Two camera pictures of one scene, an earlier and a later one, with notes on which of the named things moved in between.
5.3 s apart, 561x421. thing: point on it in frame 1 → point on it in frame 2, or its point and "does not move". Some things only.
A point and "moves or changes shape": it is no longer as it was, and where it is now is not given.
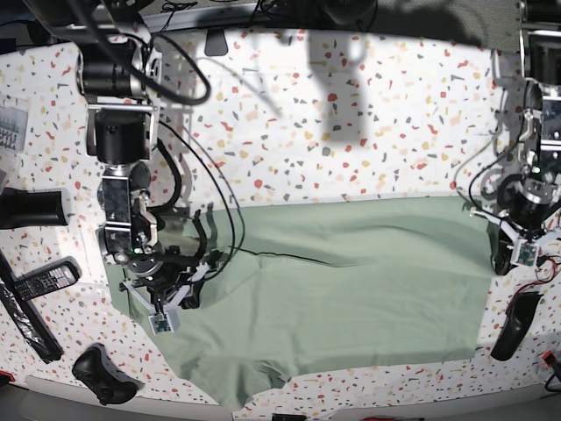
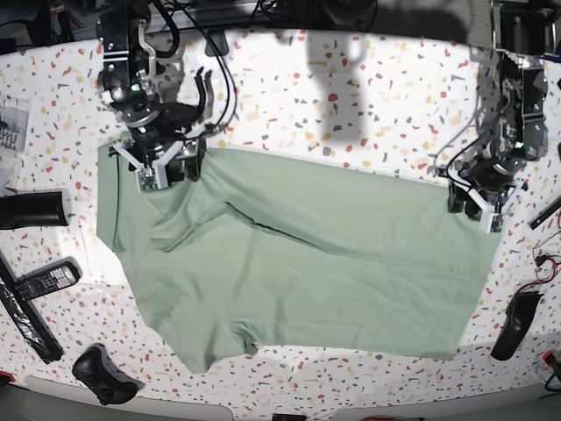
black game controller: x=95 y=370 does not move
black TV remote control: x=49 y=278 does not move
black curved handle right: x=519 y=313 does not move
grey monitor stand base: x=216 y=43 does not move
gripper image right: x=527 y=202 → x=493 y=183
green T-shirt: x=312 y=288 moves or changes shape
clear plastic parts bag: x=15 y=114 does not move
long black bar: x=27 y=318 does not move
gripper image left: x=169 y=274 → x=153 y=137
